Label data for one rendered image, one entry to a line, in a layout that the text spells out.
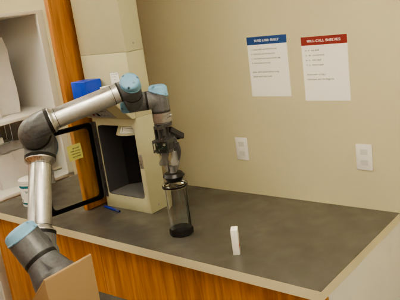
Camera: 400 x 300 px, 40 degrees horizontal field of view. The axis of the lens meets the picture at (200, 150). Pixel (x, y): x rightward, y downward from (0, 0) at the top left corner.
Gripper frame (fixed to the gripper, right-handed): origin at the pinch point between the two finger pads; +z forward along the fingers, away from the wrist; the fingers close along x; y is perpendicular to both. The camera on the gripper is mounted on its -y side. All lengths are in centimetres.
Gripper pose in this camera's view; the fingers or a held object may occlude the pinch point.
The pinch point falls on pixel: (172, 168)
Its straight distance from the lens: 225.1
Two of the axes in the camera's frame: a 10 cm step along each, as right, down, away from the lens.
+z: 1.4, 9.6, 2.5
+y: -4.0, 2.8, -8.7
